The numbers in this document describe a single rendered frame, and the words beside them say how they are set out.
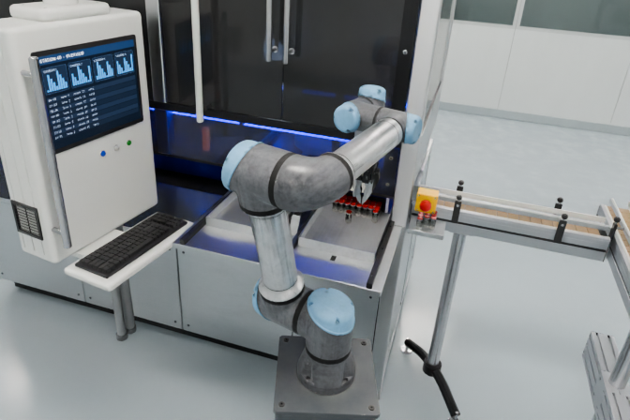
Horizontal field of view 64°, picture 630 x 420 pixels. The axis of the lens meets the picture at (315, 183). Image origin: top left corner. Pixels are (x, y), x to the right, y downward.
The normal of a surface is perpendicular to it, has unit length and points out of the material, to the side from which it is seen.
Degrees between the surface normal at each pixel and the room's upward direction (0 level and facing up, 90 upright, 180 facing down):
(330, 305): 8
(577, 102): 90
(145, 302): 90
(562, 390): 0
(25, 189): 90
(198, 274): 90
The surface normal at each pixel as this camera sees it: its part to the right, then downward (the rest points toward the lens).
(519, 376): 0.06, -0.90
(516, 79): -0.30, 0.40
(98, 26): 0.90, 0.23
